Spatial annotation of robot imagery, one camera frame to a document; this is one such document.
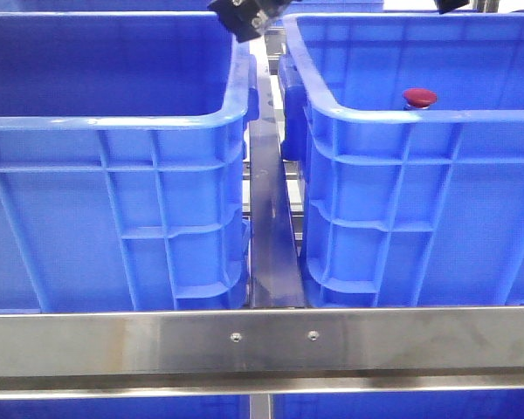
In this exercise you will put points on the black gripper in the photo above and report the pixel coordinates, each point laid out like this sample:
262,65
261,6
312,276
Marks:
247,20

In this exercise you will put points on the blue crate back left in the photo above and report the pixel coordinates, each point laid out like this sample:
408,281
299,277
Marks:
101,5

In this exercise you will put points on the red mushroom push button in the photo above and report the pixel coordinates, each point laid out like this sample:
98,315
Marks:
418,98

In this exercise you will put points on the blue crate lower left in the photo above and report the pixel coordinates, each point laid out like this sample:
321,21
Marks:
211,406

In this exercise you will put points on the large blue crate left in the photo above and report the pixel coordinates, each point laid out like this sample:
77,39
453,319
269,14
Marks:
121,162

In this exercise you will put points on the stainless steel front rail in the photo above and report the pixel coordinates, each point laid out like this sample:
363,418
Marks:
190,353

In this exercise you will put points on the large blue crate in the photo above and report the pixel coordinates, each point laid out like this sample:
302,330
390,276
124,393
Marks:
121,162
408,207

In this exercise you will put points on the steel divider bar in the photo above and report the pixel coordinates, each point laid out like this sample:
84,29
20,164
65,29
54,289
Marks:
276,279

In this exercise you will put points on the left rail screw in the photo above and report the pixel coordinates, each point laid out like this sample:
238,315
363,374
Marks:
236,337

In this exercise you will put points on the blue crate lower right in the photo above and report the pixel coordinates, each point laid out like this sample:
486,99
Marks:
433,404

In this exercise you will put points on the blue crate back centre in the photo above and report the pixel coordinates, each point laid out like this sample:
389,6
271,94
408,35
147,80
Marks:
334,6

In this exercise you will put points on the steel vertical post lower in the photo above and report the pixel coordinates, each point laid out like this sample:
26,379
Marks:
260,406

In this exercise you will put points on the rail screw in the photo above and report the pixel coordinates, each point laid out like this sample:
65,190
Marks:
313,335
236,337

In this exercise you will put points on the large blue crate right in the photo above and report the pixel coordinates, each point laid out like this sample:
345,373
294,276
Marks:
408,207

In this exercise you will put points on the right rail screw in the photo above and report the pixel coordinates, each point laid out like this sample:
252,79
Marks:
313,335

